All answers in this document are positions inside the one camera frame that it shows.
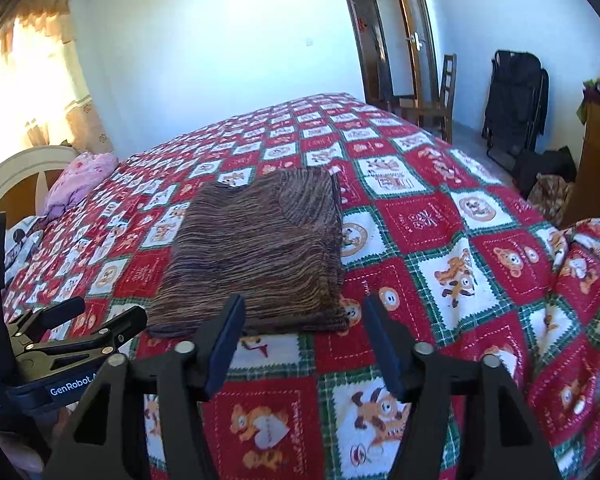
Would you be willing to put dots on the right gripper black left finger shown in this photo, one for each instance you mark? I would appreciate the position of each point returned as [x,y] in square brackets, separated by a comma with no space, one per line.
[106,436]

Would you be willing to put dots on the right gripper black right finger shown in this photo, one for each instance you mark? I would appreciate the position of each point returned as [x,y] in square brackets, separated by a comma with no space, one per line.
[499,436]

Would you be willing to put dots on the brown striped knit sweater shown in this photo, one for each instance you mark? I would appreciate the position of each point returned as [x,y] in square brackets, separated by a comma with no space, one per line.
[276,242]

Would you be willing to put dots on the grey patterned pillow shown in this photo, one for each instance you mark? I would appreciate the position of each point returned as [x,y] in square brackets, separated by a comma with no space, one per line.
[20,241]

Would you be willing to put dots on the red patchwork bedspread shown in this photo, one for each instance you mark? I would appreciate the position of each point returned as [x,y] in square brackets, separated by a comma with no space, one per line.
[454,254]

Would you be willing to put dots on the cream wooden headboard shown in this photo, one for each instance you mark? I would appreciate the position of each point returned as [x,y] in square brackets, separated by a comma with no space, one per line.
[26,177]

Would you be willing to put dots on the pink crumpled blanket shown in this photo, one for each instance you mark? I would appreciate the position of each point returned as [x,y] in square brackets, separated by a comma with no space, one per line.
[76,181]

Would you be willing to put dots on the brown patterned cloth on floor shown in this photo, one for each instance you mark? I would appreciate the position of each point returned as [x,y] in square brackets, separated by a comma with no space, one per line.
[550,196]

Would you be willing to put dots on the wooden cabinet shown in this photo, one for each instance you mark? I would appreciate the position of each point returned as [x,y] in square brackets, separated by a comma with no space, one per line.
[584,200]

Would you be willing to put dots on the yellow patterned curtain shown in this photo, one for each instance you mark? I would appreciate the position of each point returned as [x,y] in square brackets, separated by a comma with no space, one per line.
[44,98]

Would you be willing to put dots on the black bag on floor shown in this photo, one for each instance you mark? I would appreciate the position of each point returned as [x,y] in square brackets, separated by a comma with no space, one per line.
[530,164]

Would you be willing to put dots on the wooden chair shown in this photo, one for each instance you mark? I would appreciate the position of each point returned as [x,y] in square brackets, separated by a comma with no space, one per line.
[441,108]

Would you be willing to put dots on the brown wooden door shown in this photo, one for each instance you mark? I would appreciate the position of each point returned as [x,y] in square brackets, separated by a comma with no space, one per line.
[396,51]

